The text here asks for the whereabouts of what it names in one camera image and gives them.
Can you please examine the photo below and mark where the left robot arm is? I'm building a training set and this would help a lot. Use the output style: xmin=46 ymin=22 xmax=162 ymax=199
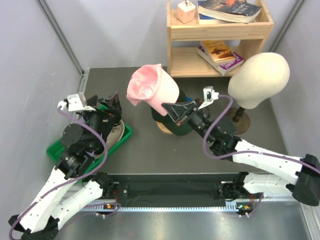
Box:
xmin=8 ymin=92 xmax=122 ymax=240

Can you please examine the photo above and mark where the white mannequin head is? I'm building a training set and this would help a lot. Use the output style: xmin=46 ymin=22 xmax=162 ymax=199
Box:
xmin=227 ymin=52 xmax=290 ymax=110

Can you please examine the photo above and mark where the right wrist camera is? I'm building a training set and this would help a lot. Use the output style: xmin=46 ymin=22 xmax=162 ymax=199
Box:
xmin=198 ymin=86 xmax=219 ymax=110

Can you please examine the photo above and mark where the light pink baseball cap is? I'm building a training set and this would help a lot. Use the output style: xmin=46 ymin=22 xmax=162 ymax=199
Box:
xmin=126 ymin=63 xmax=180 ymax=116

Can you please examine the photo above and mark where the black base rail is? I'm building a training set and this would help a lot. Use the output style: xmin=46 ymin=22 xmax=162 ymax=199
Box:
xmin=100 ymin=172 xmax=252 ymax=208

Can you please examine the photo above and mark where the orange cover book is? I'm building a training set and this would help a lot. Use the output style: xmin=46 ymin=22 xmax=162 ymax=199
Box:
xmin=200 ymin=40 xmax=235 ymax=66

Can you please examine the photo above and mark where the blue book under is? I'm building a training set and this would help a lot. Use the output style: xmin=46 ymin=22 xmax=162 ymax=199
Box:
xmin=197 ymin=13 xmax=228 ymax=25

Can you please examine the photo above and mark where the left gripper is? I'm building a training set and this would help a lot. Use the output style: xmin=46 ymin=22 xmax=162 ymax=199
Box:
xmin=84 ymin=91 xmax=123 ymax=151

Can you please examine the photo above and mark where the dark cover book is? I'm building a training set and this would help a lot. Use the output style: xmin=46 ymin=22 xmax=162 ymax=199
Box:
xmin=198 ymin=0 xmax=262 ymax=24

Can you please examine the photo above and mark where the wooden hat stand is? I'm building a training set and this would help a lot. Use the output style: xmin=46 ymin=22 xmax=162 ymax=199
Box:
xmin=156 ymin=122 xmax=173 ymax=135

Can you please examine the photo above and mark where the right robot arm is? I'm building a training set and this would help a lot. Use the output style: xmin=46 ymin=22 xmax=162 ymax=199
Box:
xmin=162 ymin=98 xmax=320 ymax=207

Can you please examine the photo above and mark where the dark green baseball cap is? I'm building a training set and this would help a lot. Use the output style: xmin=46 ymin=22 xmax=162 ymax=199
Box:
xmin=149 ymin=88 xmax=193 ymax=136

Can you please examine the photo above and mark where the wooden shelf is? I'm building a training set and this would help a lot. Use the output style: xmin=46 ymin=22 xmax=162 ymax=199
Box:
xmin=166 ymin=0 xmax=274 ymax=78

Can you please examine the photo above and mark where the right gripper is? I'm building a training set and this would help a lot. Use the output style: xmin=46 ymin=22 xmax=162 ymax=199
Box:
xmin=162 ymin=98 xmax=216 ymax=144

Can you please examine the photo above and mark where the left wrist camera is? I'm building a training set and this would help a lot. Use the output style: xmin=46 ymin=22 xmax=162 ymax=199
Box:
xmin=57 ymin=92 xmax=96 ymax=112

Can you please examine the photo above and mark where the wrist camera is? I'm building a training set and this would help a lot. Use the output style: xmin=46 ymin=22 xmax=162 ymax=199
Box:
xmin=57 ymin=92 xmax=96 ymax=112
xmin=198 ymin=86 xmax=219 ymax=110

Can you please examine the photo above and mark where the dark mannequin stand base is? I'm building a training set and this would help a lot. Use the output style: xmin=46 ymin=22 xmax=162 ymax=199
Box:
xmin=226 ymin=107 xmax=251 ymax=135

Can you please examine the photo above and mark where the pink power cube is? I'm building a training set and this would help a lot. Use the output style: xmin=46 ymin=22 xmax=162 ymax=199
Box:
xmin=177 ymin=0 xmax=196 ymax=24

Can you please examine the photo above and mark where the purple white book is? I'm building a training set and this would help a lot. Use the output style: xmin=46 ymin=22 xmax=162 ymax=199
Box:
xmin=196 ymin=46 xmax=244 ymax=76

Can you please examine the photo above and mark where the green plastic tray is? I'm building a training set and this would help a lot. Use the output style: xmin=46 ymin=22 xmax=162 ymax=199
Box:
xmin=46 ymin=112 xmax=132 ymax=181

